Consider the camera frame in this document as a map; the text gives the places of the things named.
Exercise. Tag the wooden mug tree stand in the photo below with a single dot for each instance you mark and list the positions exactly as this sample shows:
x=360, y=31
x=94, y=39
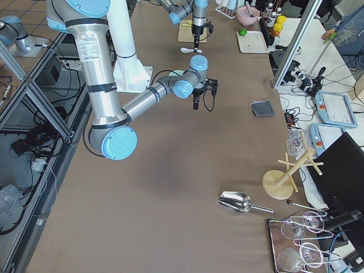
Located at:
x=280, y=185

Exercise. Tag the aluminium frame post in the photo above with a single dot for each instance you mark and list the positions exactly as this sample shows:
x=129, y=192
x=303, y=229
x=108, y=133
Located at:
x=307, y=17

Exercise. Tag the metal scoop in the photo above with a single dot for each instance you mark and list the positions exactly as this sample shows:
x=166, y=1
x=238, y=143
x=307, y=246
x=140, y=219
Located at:
x=240, y=202

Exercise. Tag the clear plastic container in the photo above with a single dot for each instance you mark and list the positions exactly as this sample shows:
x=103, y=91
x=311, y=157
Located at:
x=297, y=143

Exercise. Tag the pink ribbed bowl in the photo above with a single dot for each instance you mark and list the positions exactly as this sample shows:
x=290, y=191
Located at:
x=244, y=17

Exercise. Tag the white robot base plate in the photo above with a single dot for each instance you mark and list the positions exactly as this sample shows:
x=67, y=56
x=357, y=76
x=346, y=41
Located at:
x=129, y=73

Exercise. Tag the black monitor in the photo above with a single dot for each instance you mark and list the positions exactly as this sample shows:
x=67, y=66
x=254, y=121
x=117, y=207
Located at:
x=341, y=182

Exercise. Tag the bamboo cutting board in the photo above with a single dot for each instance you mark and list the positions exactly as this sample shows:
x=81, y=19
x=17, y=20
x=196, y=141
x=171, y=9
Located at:
x=185, y=33

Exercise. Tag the grey folded cloth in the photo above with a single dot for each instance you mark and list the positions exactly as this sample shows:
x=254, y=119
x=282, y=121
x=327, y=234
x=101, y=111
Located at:
x=262, y=108

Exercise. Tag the black wire glass rack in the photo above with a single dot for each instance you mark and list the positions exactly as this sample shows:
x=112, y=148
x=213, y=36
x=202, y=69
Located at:
x=295, y=242

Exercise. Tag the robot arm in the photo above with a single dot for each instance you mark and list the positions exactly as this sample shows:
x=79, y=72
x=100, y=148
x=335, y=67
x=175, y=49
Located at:
x=111, y=134
x=198, y=9

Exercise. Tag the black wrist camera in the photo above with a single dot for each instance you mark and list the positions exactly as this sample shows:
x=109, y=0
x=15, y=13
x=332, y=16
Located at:
x=209, y=26
x=211, y=85

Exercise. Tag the wine glass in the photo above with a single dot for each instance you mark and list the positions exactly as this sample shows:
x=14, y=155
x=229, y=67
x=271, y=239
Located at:
x=313, y=221
x=311, y=255
x=292, y=231

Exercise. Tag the cream rabbit tray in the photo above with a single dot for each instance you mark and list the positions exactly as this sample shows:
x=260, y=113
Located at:
x=252, y=42

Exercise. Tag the white plastic spoon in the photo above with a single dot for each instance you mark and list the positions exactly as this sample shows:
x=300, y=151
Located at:
x=190, y=50

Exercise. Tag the green lime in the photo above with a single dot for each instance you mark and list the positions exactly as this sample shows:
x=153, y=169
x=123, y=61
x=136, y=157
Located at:
x=242, y=32

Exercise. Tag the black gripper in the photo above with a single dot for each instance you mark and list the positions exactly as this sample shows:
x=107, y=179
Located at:
x=197, y=29
x=198, y=93

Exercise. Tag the blue teach pendant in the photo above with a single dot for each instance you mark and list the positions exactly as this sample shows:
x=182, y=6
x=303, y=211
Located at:
x=335, y=109
x=324, y=135

